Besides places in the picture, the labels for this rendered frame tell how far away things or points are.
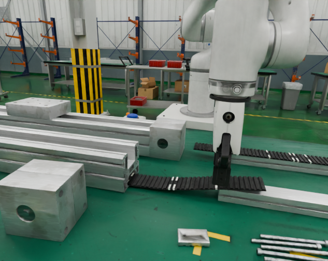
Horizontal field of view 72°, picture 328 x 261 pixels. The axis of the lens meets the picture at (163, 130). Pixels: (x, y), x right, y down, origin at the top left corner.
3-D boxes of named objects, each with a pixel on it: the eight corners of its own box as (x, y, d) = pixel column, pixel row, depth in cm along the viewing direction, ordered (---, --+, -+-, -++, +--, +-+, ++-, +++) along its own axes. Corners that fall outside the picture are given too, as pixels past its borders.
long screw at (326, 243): (326, 243, 38) (327, 238, 37) (329, 248, 37) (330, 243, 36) (258, 236, 39) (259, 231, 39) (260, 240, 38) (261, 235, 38)
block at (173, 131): (185, 145, 76) (187, 118, 73) (179, 161, 65) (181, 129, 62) (159, 142, 78) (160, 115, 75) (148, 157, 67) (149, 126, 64)
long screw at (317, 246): (317, 247, 37) (319, 242, 37) (321, 251, 36) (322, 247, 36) (250, 240, 38) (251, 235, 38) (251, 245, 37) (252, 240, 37)
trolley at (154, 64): (183, 116, 415) (187, 57, 382) (183, 125, 363) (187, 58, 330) (128, 113, 422) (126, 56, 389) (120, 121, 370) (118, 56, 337)
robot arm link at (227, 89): (260, 84, 37) (257, 102, 37) (253, 78, 45) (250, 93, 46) (207, 81, 38) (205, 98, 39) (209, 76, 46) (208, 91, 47)
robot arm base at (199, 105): (180, 106, 116) (182, 68, 110) (218, 108, 114) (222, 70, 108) (179, 116, 98) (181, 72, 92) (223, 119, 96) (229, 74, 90)
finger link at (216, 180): (233, 161, 39) (229, 194, 41) (232, 153, 42) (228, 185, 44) (214, 158, 40) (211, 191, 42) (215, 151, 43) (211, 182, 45)
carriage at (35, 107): (72, 119, 81) (70, 100, 79) (51, 128, 71) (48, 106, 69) (34, 115, 85) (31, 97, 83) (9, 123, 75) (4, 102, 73)
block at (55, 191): (93, 199, 47) (89, 158, 44) (62, 242, 36) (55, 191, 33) (48, 194, 48) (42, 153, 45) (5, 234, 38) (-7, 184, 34)
